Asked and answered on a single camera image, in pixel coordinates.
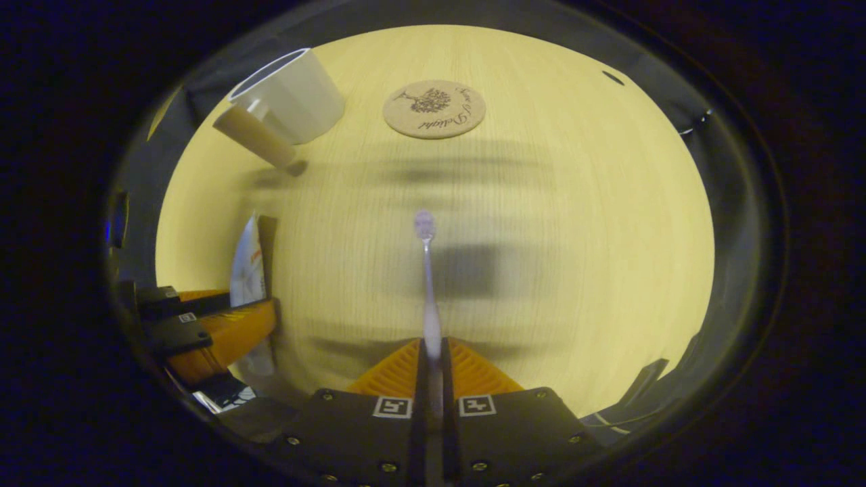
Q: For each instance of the white pink toothbrush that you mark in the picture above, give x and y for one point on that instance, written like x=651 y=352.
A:
x=429 y=304

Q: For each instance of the black desk grommet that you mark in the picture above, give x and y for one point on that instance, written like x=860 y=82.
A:
x=612 y=78

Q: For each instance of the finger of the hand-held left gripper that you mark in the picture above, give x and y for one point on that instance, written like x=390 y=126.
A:
x=162 y=301
x=179 y=333

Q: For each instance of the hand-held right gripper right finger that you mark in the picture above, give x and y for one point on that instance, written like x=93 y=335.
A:
x=514 y=439

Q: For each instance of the black backdrop cloth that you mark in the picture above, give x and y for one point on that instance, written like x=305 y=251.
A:
x=737 y=223

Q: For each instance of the dark flat object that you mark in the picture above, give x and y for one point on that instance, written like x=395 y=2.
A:
x=643 y=385

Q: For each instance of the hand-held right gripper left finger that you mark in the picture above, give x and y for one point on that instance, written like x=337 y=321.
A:
x=365 y=439

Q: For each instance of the white toothpaste tube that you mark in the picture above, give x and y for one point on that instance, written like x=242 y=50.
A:
x=247 y=270

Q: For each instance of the round cork coaster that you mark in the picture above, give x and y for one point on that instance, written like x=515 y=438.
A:
x=434 y=109

